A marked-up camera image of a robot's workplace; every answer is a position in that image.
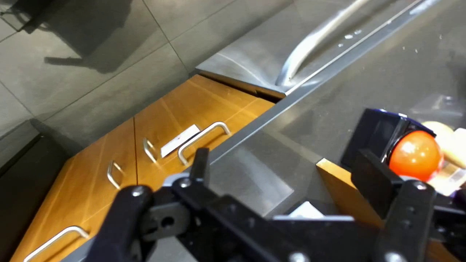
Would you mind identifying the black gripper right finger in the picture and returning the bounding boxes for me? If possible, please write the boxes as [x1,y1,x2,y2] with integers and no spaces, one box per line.
[351,150,436,262]

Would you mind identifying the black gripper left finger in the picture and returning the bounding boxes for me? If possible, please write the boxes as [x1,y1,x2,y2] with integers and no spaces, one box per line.
[85,185,152,262]

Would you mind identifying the wooden lower cabinet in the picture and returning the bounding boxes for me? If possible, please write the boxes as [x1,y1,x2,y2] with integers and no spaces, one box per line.
[2,76,273,262]

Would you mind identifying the stainless steel dishwasher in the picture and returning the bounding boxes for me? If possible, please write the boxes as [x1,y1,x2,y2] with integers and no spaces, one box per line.
[196,0,442,99]

